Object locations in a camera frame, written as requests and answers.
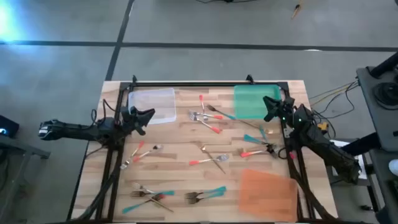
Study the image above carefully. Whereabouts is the white paper sheet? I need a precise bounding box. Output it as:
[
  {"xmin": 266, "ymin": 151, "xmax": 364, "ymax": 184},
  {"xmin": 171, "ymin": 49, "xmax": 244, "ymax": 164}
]
[{"xmin": 328, "ymin": 139, "xmax": 368, "ymax": 180}]

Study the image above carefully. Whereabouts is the black device with blue light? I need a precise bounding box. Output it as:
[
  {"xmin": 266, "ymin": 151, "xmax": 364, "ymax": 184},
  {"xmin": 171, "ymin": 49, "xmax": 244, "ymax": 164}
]
[{"xmin": 0, "ymin": 114, "xmax": 20, "ymax": 139}]

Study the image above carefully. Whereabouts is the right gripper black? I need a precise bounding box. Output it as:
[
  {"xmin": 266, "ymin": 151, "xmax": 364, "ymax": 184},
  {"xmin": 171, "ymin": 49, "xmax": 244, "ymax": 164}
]
[{"xmin": 262, "ymin": 95, "xmax": 296, "ymax": 123}]

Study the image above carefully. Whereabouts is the grey equipment cart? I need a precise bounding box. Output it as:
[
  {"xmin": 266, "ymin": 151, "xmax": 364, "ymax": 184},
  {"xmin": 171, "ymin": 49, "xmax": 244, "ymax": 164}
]
[{"xmin": 356, "ymin": 66, "xmax": 398, "ymax": 153}]

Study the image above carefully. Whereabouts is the rose gold fork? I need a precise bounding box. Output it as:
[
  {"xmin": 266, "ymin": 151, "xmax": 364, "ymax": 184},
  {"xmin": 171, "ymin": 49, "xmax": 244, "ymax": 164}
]
[{"xmin": 188, "ymin": 154, "xmax": 230, "ymax": 166}]

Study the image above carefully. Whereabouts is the black pole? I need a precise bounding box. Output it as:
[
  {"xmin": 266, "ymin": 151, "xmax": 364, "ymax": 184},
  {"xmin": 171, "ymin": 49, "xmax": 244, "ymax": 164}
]
[{"xmin": 369, "ymin": 50, "xmax": 398, "ymax": 79}]

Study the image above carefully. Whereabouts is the clear plastic bin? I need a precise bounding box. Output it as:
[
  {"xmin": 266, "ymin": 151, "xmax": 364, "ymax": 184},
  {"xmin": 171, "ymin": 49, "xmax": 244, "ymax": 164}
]
[{"xmin": 127, "ymin": 88, "xmax": 177, "ymax": 125}]

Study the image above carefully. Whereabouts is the black stand beam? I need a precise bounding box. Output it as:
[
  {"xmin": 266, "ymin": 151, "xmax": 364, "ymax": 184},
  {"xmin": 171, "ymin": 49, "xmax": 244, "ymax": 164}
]
[{"xmin": 340, "ymin": 132, "xmax": 382, "ymax": 156}]

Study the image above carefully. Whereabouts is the dark grey table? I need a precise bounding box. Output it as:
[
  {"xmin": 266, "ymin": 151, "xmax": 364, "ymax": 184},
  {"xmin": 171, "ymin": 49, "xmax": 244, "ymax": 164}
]
[{"xmin": 368, "ymin": 148, "xmax": 398, "ymax": 224}]

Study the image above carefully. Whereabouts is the white round object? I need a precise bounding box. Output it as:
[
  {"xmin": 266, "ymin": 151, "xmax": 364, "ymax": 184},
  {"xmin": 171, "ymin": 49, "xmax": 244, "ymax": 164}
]
[{"xmin": 388, "ymin": 158, "xmax": 398, "ymax": 177}]

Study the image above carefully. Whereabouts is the red-handled silver spoon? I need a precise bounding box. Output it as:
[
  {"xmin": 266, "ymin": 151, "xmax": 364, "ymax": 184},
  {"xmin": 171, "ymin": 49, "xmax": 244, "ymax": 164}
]
[{"xmin": 132, "ymin": 144, "xmax": 164, "ymax": 163}]

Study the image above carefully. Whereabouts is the grey side table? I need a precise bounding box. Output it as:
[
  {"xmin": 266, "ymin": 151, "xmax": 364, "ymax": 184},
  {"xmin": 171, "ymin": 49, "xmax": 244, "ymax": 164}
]
[{"xmin": 0, "ymin": 135, "xmax": 52, "ymax": 224}]

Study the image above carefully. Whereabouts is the teal-green plastic bin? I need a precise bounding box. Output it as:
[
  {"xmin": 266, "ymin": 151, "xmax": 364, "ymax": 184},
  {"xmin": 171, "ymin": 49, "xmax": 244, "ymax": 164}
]
[{"xmin": 233, "ymin": 84, "xmax": 282, "ymax": 121}]

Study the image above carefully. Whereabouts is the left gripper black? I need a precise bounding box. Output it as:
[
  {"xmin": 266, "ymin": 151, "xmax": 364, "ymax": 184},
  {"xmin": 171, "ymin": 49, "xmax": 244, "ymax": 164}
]
[{"xmin": 120, "ymin": 105, "xmax": 155, "ymax": 136}]

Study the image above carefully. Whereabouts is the black coiled cable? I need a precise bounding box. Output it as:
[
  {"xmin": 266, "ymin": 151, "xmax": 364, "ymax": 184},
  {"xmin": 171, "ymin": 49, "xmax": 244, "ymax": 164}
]
[{"xmin": 373, "ymin": 81, "xmax": 398, "ymax": 107}]

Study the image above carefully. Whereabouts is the yellow-handled floor tool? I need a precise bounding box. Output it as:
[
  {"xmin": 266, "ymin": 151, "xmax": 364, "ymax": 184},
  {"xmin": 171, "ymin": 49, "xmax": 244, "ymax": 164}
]
[{"xmin": 290, "ymin": 0, "xmax": 305, "ymax": 21}]

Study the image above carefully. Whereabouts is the orange plastic bin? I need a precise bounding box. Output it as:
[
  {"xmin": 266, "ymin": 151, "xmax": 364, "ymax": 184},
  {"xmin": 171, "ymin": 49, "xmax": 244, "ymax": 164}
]
[{"xmin": 238, "ymin": 169, "xmax": 299, "ymax": 223}]

